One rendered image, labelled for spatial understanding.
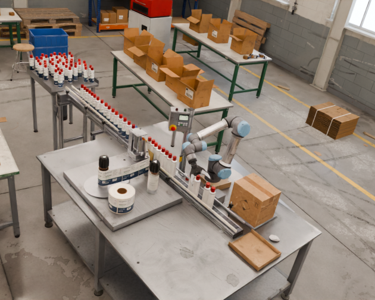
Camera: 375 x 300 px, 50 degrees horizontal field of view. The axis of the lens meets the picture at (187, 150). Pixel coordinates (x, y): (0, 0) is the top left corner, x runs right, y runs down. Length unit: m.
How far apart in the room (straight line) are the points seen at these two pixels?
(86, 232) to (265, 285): 1.70
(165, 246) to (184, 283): 0.34
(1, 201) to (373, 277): 3.94
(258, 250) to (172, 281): 0.73
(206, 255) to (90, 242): 1.28
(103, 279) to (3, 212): 1.51
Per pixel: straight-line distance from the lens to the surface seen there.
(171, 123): 3.42
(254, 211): 3.24
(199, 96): 5.04
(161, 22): 8.77
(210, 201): 3.27
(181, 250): 3.01
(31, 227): 4.40
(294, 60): 9.58
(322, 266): 4.52
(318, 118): 7.15
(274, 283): 3.84
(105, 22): 10.34
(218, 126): 3.38
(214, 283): 2.86
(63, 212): 4.19
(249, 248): 3.16
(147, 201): 3.30
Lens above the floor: 2.97
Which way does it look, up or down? 31 degrees down
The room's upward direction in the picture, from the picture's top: 9 degrees clockwise
